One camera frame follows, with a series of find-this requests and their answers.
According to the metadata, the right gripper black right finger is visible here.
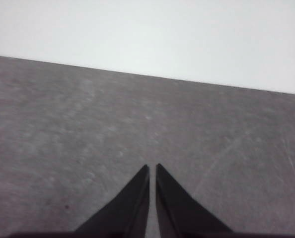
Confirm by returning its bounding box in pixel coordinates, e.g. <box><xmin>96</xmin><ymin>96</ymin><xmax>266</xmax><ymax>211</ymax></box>
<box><xmin>155</xmin><ymin>163</ymin><xmax>232</xmax><ymax>234</ymax></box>

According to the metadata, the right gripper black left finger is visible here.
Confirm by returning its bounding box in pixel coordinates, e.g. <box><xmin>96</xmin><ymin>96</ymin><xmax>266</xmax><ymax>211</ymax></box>
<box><xmin>75</xmin><ymin>164</ymin><xmax>150</xmax><ymax>234</ymax></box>

